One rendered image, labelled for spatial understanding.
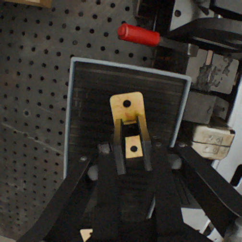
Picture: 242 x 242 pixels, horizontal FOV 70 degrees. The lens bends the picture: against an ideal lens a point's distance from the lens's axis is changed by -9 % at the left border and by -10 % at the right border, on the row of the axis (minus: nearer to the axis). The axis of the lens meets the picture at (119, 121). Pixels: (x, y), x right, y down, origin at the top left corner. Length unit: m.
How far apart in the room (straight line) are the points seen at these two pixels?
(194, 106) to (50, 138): 0.62
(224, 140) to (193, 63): 0.15
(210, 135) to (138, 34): 0.22
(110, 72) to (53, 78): 0.52
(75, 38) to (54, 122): 0.32
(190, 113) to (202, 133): 0.06
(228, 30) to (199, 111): 0.14
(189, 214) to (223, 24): 0.34
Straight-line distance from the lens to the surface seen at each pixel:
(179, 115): 0.24
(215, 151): 0.38
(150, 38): 0.24
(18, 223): 1.25
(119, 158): 0.17
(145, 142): 0.16
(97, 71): 0.22
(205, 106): 0.32
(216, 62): 0.34
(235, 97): 0.46
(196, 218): 0.44
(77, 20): 0.71
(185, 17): 0.44
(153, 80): 0.22
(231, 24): 0.23
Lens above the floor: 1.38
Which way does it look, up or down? 70 degrees down
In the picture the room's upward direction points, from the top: 177 degrees counter-clockwise
